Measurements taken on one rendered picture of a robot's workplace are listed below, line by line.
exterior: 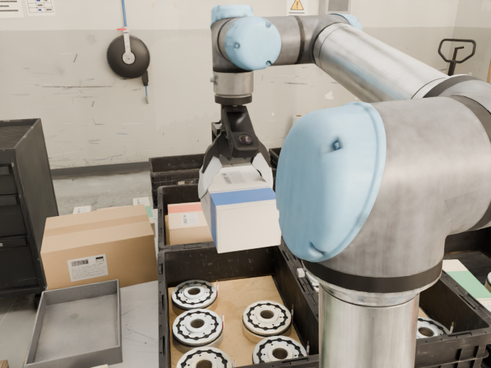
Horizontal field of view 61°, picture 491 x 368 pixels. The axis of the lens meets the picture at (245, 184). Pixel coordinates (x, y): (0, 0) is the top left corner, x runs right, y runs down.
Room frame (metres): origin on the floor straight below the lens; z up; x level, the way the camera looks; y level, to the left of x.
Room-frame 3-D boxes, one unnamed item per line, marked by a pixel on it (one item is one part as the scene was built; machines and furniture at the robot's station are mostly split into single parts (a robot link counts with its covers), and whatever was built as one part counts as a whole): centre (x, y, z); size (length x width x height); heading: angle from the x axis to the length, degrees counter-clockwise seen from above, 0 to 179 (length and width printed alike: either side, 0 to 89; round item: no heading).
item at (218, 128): (0.79, 0.02, 1.25); 0.09 x 0.08 x 0.12; 15
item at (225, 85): (0.78, 0.03, 1.33); 0.08 x 0.08 x 0.05
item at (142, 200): (1.42, 0.39, 0.73); 0.24 x 0.06 x 0.06; 18
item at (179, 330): (0.67, 0.10, 0.86); 0.10 x 0.10 x 0.01
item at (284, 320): (0.70, -0.05, 0.86); 0.10 x 0.10 x 0.01
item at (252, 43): (0.69, -0.02, 1.41); 0.11 x 0.11 x 0.08; 15
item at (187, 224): (1.09, 0.17, 0.87); 0.16 x 0.12 x 0.07; 11
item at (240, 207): (0.76, 0.02, 1.09); 0.20 x 0.12 x 0.09; 15
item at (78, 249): (1.10, 0.44, 0.78); 0.30 x 0.22 x 0.16; 110
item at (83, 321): (0.83, 0.42, 0.73); 0.27 x 0.20 x 0.05; 17
